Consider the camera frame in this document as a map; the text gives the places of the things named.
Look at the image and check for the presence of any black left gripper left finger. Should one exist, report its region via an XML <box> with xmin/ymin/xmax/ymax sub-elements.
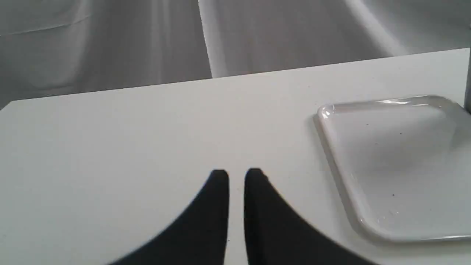
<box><xmin>114</xmin><ymin>169</ymin><xmax>230</xmax><ymax>265</ymax></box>

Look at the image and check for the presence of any white backdrop sheet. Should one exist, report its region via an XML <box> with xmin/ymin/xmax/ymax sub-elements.
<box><xmin>0</xmin><ymin>0</ymin><xmax>470</xmax><ymax>108</ymax></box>

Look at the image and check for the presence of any white plastic tray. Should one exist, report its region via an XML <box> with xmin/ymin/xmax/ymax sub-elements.
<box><xmin>315</xmin><ymin>95</ymin><xmax>471</xmax><ymax>243</ymax></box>

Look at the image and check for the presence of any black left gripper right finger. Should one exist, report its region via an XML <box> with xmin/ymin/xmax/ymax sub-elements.
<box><xmin>244</xmin><ymin>168</ymin><xmax>372</xmax><ymax>265</ymax></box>

